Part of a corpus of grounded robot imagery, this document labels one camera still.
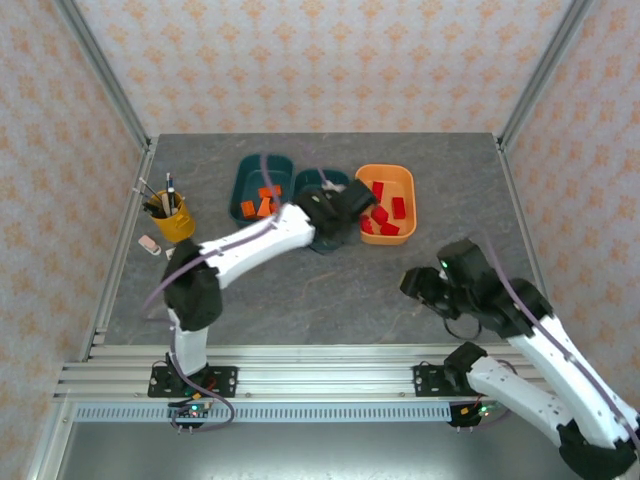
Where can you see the orange plastic bin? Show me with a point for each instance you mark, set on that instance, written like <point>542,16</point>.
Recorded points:
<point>407,175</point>

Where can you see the aluminium side rail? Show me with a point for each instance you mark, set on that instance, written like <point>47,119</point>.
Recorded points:
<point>117,250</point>
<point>520,215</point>

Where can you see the yellow pen cup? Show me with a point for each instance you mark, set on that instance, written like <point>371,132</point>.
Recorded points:
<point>175,225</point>

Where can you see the aluminium table frame rail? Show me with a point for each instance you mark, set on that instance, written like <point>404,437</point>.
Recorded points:
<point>310,365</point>

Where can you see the dark pen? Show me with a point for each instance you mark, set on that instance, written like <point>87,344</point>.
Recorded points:
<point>171,192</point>

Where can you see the silver pen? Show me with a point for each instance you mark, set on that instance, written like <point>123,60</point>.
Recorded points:
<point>150,190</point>

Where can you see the small circuit board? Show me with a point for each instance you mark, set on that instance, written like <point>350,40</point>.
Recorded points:
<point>192,410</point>
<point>475,412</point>

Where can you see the large teal plastic bin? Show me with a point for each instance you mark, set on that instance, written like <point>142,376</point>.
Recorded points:
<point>250,185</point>

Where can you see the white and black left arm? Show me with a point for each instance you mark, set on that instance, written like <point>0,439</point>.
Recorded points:
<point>250,242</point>

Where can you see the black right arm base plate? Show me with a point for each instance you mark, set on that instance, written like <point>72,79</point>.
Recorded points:
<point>430,381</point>

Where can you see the wooden stick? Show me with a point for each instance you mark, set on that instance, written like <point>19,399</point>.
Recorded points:
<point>164,205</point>

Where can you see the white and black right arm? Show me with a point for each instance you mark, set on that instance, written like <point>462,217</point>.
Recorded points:
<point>520,390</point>

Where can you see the small white block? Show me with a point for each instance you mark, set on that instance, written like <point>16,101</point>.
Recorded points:
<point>170,252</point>

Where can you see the aluminium corner post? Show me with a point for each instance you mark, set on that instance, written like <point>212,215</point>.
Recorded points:
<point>542,70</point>
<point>102,75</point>

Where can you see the small teal plastic bin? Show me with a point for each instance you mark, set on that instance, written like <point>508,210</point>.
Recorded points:
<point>330,246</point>

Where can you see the square orange lego brick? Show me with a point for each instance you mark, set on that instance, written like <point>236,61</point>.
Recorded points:
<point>248,210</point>

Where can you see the red lego brick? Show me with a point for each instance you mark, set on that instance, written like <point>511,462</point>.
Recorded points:
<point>380,215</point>
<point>366,225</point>
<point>398,207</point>
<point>378,191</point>
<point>390,229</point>

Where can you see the pink and white eraser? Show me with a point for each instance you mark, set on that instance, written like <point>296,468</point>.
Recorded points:
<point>149,244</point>

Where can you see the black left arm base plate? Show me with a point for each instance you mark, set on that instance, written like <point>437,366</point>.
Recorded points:
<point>222,381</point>

